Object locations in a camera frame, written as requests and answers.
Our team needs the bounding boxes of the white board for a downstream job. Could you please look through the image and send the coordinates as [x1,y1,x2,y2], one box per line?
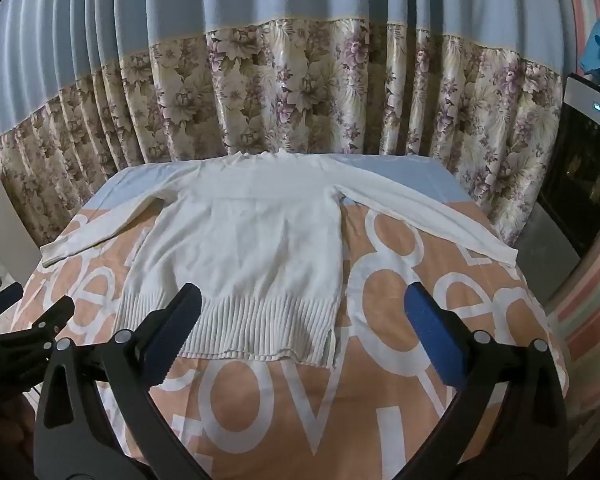
[0,152,42,281]

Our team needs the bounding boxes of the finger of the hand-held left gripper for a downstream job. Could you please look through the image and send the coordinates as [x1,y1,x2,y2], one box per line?
[0,281,25,322]
[0,295,76,361]

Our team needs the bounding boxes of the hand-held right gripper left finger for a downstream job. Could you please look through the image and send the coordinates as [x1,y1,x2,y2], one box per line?
[34,282,203,480]

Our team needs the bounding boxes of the white knit sweater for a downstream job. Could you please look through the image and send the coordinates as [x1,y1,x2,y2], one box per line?
[40,151,518,368]

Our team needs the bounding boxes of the black and silver appliance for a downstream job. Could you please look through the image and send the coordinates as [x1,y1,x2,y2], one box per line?
[534,72,600,261]

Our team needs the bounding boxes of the orange and blue printed bedsheet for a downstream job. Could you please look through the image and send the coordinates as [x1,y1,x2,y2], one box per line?
[20,154,571,480]

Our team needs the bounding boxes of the blue floral curtain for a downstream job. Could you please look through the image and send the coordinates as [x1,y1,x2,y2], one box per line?
[0,0,576,248]

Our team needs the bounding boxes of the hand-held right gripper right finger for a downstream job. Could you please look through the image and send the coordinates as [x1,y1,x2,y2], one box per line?
[403,282,569,480]

